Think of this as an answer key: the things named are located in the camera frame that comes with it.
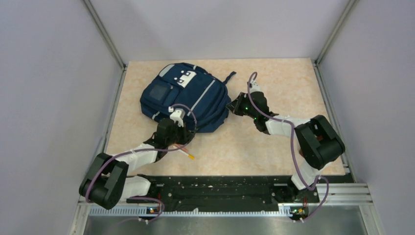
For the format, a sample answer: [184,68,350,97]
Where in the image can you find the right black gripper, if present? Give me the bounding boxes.
[226,92,258,119]

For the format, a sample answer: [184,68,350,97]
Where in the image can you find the navy blue backpack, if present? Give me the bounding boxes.
[140,62,236,133]

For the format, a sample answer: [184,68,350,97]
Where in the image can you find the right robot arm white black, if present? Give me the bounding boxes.
[226,92,346,202]

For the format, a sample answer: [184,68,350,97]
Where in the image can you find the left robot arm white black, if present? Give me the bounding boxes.
[79,118,195,210]

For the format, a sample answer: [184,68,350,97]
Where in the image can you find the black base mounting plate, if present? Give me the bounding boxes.
[142,176,320,212]

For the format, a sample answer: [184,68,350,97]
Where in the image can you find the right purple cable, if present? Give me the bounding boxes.
[247,71,330,223]

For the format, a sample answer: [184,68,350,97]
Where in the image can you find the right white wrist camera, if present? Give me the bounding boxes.
[249,81,261,94]

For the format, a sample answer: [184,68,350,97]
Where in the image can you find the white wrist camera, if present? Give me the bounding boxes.
[168,107,185,127]
[249,81,261,94]

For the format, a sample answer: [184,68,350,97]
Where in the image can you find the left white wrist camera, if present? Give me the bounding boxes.
[168,107,185,127]

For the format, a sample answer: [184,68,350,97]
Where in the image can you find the aluminium frame rail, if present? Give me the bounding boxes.
[70,184,385,235]

